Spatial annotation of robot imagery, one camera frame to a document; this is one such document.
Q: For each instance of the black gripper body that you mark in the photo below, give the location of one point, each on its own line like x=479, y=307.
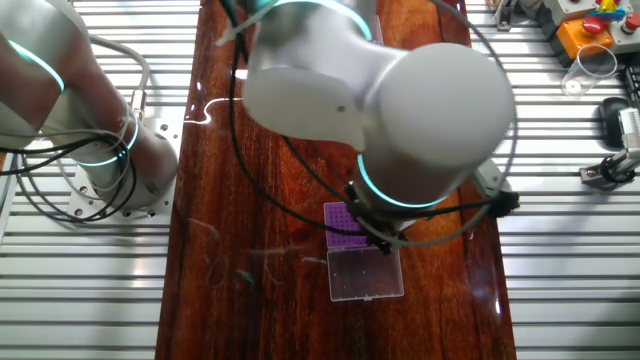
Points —
x=381, y=246

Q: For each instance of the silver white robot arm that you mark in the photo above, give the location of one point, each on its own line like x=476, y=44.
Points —
x=440, y=110

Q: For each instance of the dark wooden board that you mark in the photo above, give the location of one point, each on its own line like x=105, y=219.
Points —
x=250, y=300

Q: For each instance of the clear plastic cup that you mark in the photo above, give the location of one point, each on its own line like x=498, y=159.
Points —
x=590, y=67

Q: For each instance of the orange emergency stop button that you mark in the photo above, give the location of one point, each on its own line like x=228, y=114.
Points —
x=582, y=37

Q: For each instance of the black keyboard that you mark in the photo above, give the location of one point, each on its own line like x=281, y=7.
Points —
x=634, y=85

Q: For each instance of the grey control box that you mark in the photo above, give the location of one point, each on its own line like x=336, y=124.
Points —
x=570, y=10

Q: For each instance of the grey box red button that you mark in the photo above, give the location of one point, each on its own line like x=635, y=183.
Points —
x=627, y=32

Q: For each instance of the colourful small toy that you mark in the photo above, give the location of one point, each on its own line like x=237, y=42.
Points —
x=609, y=9

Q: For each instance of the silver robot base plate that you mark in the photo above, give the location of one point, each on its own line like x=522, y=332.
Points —
x=165, y=135

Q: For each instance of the aluminium corner bracket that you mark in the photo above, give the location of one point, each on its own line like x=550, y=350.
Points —
x=505, y=15

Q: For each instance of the silver ribbed camera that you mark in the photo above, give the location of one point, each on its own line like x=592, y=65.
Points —
x=631, y=125

